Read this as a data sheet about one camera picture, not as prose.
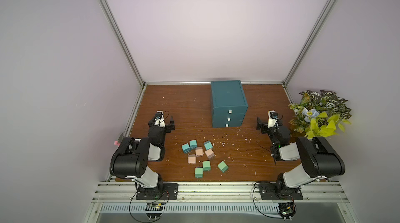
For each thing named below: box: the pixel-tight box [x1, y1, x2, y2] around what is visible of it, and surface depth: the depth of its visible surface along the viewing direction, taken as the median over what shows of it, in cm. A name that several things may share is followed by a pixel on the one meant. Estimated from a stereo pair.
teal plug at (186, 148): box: [181, 143, 191, 154], surface depth 87 cm
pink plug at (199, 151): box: [195, 146, 204, 157], surface depth 86 cm
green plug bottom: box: [194, 167, 204, 179], surface depth 79 cm
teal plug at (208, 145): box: [203, 140, 214, 151], surface depth 89 cm
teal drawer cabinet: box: [210, 80, 249, 129], surface depth 87 cm
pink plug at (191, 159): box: [188, 154, 196, 165], surface depth 83 cm
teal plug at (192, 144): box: [189, 139, 197, 150], surface depth 89 cm
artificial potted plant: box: [286, 89, 352, 139], surface depth 75 cm
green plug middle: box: [202, 160, 211, 172], surface depth 81 cm
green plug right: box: [217, 160, 229, 173], surface depth 81 cm
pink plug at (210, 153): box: [204, 149, 216, 160], surface depth 85 cm
